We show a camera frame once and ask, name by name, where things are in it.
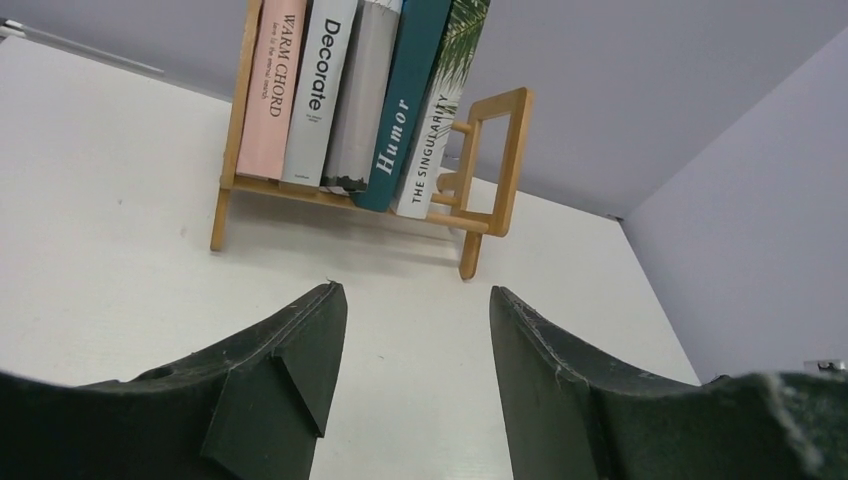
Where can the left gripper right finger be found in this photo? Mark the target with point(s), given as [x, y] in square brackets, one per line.
[573, 411]

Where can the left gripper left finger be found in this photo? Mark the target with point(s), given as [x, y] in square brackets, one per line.
[251, 406]

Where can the pink Warm Chord book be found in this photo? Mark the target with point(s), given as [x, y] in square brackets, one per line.
[271, 89]

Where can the grey white book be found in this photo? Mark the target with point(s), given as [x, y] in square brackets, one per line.
[361, 97]

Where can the brown Decorate Furniture book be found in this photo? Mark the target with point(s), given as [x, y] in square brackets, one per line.
[323, 58]

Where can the white palm leaf book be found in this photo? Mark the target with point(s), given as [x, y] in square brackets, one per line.
[451, 68]

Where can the teal Humor book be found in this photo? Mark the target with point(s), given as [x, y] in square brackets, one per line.
[422, 26]

